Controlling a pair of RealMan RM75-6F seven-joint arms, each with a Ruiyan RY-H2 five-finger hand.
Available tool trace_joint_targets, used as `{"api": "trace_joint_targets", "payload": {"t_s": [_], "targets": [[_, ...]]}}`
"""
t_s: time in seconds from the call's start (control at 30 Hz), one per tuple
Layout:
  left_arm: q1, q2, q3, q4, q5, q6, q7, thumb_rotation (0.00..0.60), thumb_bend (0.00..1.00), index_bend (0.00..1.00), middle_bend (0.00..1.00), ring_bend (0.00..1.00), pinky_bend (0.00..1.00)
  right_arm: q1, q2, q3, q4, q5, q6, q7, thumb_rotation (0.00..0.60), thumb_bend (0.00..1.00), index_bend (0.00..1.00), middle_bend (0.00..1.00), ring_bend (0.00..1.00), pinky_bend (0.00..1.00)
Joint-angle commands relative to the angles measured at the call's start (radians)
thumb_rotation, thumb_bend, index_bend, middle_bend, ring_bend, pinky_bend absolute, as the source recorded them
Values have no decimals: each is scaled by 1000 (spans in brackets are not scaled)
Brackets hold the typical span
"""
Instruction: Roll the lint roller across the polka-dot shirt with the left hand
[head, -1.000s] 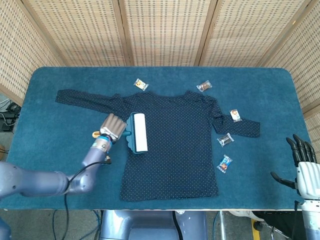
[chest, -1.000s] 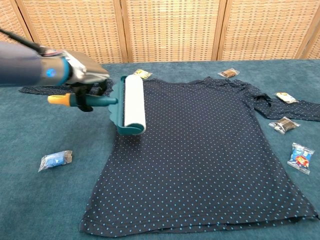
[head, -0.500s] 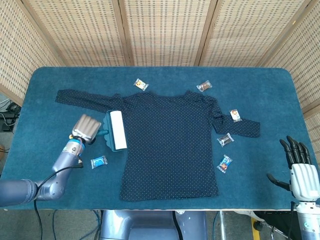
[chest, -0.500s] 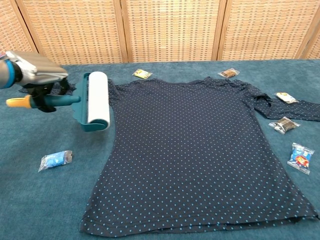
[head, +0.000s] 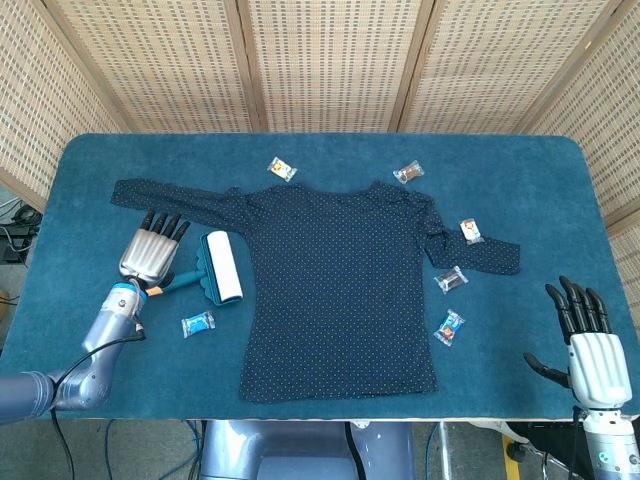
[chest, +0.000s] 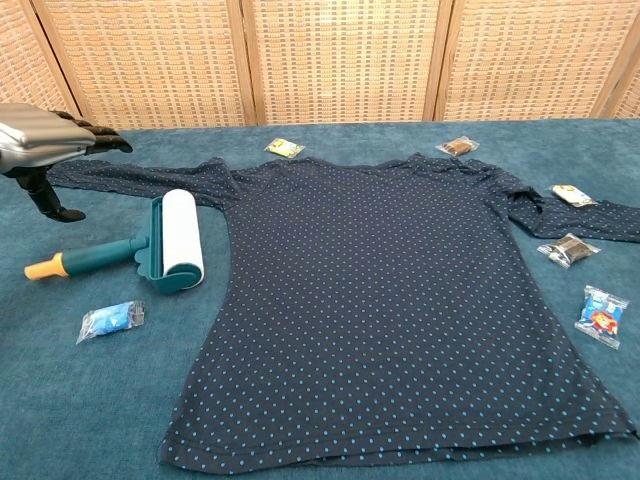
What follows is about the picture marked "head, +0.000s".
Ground black floor equipment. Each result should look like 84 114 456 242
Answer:
0 197 45 267

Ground dark brown snack packet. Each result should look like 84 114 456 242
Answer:
433 265 469 292

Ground blue cartoon snack packet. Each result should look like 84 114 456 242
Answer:
433 308 466 347

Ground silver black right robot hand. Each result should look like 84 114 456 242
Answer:
523 275 634 411

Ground blue floor cable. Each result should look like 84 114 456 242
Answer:
102 419 119 480

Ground yellow snack packet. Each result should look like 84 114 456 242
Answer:
267 156 298 182

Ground woven wooden folding screen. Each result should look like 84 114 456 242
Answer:
0 0 640 321

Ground blue grey robot torso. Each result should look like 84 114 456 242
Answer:
198 419 416 480

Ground teal table cover cloth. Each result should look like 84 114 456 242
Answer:
0 132 619 422

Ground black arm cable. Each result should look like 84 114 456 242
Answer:
48 319 147 480

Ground black chair base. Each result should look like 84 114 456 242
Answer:
503 421 587 480

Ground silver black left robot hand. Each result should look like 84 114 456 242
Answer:
118 209 192 296

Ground teal lint roller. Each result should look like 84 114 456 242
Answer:
146 230 245 307

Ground navy polka dot shirt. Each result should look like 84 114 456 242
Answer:
109 178 522 405

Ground white orange snack packet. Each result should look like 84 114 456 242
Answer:
459 217 485 246

